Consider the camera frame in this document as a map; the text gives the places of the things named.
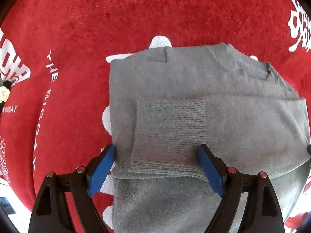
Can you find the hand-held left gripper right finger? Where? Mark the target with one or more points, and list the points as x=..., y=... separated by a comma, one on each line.
x=210, y=170

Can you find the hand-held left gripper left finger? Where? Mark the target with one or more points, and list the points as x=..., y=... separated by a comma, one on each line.
x=102, y=167

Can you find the grey knit sweater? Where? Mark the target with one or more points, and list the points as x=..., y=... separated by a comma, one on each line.
x=170, y=89

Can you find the dark object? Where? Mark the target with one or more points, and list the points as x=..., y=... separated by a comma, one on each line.
x=6, y=203

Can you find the black and tan object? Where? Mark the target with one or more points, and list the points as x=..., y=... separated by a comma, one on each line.
x=4, y=92

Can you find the red printed blanket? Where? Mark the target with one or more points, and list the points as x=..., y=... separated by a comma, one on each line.
x=97, y=29

